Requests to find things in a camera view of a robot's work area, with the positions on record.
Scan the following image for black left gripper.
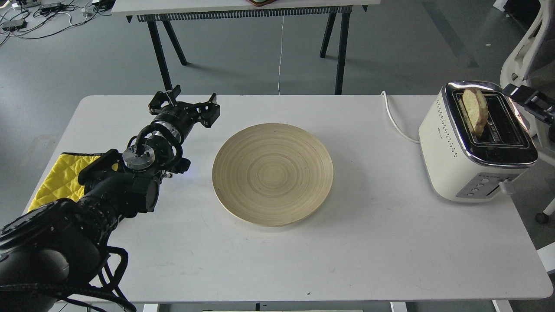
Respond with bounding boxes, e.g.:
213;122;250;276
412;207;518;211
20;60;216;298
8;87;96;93
148;84;220;143

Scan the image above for white office chair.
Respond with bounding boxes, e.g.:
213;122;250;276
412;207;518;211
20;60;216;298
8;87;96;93
500;0;555;224

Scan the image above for white background table black legs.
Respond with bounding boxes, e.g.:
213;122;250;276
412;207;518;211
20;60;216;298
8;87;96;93
111;0;380;95

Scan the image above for cables and adapters on floor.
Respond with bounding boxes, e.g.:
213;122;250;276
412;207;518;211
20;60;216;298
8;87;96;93
0;0;116;46

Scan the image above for slice of white bread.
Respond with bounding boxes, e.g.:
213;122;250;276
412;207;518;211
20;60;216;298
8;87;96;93
462;88;488;138

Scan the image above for cream and chrome toaster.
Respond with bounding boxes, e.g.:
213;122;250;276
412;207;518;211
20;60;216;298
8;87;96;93
418;80;539;203

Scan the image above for thin white hanging cable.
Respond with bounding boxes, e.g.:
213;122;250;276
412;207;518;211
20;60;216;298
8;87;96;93
277;16;285;95

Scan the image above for round wooden plate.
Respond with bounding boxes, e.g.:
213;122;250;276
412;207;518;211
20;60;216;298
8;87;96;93
212;123;334;227

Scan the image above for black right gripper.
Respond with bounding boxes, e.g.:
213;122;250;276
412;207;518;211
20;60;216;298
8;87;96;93
503;84;555;143

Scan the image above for white toaster power cable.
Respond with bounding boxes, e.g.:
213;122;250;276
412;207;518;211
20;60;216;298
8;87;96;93
381;91;420;144

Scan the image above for yellow quilted cloth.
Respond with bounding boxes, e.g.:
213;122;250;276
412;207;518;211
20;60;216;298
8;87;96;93
26;152;103;212

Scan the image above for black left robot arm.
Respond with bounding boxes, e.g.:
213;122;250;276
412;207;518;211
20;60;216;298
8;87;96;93
1;85;220;312

